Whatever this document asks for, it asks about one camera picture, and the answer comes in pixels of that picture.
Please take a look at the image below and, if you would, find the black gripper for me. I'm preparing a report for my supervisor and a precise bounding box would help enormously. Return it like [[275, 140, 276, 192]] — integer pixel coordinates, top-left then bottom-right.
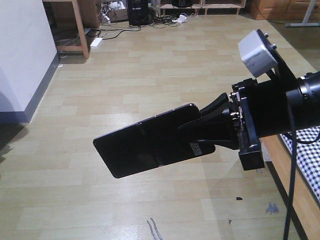
[[177, 78, 291, 171]]

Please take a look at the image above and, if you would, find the black foldable phone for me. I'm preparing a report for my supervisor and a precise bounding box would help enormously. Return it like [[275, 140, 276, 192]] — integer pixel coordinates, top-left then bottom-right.
[[93, 103, 216, 179]]

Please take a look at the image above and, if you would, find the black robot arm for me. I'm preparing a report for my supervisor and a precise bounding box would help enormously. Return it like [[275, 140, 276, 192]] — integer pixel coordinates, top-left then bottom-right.
[[177, 72, 320, 171]]

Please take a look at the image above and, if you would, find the checkered quilt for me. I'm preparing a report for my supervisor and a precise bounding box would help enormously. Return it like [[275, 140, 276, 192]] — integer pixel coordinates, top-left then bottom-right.
[[296, 126, 320, 202]]

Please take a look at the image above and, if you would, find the white table leg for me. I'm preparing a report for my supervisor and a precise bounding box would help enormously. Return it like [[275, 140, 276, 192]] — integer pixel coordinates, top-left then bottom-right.
[[284, 0, 320, 28]]

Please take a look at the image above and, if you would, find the black computer tower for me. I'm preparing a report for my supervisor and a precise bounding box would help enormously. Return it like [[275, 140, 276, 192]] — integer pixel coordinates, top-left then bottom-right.
[[127, 0, 151, 26]]

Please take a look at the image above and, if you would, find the white power strip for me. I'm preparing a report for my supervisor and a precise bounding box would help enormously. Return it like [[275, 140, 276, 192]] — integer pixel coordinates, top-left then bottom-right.
[[90, 37, 103, 49]]

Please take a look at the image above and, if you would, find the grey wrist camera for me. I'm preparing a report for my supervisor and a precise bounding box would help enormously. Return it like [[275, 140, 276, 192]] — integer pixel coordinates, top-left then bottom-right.
[[238, 29, 278, 78]]

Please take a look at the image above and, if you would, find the wooden bed frame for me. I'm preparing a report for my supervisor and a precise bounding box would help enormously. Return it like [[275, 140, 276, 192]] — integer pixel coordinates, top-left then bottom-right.
[[261, 135, 320, 240]]

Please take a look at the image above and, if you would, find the wooden desk leg frame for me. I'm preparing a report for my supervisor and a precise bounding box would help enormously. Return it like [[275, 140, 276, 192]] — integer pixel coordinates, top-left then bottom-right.
[[42, 0, 90, 60]]

